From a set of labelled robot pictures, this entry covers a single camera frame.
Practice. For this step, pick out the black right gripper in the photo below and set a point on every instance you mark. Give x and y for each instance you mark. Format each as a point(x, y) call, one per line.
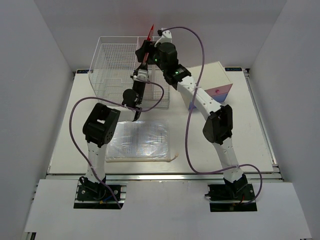
point(148, 46)

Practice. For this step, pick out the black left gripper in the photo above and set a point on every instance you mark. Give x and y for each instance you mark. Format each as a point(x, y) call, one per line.
point(139, 68)

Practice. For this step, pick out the red folder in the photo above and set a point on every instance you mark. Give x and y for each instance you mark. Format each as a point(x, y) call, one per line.
point(149, 40)

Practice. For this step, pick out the white wire mesh organizer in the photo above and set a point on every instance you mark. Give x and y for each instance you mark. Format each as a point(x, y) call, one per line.
point(114, 61)

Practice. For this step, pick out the clear plastic bag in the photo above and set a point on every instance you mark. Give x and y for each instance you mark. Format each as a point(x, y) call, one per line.
point(140, 141)

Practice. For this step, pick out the white mini drawer cabinet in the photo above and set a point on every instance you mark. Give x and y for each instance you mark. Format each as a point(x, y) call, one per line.
point(213, 75)

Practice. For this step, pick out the pink drawer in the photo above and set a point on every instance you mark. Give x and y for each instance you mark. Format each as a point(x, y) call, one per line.
point(219, 90)

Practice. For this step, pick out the periwinkle blue drawer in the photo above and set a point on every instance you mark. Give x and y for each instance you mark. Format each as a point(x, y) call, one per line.
point(219, 98)

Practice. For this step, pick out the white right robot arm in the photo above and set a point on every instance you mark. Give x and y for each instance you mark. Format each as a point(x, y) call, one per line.
point(218, 118)

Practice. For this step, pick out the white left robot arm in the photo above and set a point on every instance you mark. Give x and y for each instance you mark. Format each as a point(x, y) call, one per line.
point(100, 126)

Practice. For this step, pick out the blue label sticker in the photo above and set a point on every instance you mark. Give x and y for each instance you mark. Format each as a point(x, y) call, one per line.
point(233, 69)

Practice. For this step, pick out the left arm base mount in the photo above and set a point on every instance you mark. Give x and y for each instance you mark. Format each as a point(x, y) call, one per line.
point(96, 196)

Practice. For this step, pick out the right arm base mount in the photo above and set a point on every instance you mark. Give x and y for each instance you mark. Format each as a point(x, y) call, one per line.
point(222, 200)

